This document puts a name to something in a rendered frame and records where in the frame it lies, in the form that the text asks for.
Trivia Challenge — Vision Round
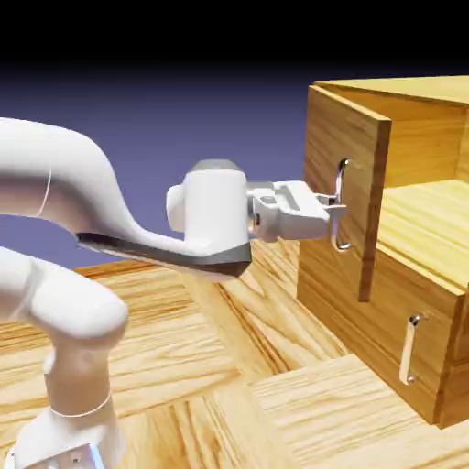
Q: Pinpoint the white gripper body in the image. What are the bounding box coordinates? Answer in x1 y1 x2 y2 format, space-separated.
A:
273 180 332 242

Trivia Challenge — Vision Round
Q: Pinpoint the curved silver door handle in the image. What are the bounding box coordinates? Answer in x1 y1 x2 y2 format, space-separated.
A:
329 158 354 253

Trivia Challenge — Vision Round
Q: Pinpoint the tall wood cabinet door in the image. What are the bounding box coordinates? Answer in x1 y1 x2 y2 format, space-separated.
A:
297 84 393 303

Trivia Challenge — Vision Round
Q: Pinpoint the light wood cabinet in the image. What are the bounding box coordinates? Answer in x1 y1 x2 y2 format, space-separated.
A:
296 75 469 430

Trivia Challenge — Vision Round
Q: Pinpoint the short wood cabinet door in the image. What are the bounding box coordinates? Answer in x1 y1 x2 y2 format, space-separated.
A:
297 241 465 426

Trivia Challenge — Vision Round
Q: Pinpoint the straight silver door handle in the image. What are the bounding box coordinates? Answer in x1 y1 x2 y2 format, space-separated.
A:
398 313 426 386

